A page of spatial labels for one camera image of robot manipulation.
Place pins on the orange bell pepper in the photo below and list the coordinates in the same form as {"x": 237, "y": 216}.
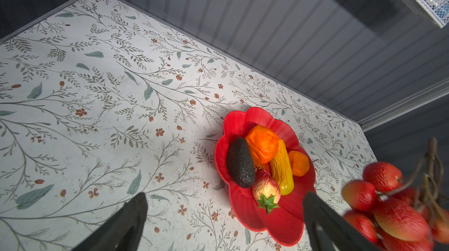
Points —
{"x": 263, "y": 144}

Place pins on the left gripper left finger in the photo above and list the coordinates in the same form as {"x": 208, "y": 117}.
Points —
{"x": 122, "y": 232}

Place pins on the red lychee bunch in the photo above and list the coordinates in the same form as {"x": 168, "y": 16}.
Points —
{"x": 397, "y": 214}

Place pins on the red flower-shaped fruit bowl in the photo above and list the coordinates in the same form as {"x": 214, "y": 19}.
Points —
{"x": 286, "y": 223}

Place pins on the red-yellow strawberry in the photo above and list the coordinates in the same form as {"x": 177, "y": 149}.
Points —
{"x": 266, "y": 191}

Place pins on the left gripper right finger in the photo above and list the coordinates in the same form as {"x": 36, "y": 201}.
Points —
{"x": 328, "y": 231}

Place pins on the small orange tangerine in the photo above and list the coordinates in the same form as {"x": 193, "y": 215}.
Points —
{"x": 299, "y": 163}

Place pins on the dark avocado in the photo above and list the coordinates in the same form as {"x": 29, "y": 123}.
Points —
{"x": 239, "y": 163}

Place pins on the yellow corn-like fruit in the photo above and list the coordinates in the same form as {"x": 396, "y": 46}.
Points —
{"x": 281, "y": 170}

